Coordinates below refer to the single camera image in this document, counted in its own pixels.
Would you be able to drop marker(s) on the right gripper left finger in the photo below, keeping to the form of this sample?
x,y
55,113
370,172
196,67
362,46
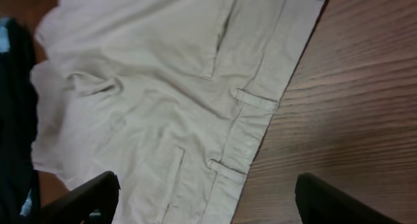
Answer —
x,y
92,202

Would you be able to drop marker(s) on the beige shorts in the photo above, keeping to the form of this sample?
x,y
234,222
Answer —
x,y
173,96

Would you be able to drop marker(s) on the black garment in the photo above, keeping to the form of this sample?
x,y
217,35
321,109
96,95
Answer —
x,y
27,59

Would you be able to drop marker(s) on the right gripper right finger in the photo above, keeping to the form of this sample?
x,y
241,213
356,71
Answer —
x,y
319,203

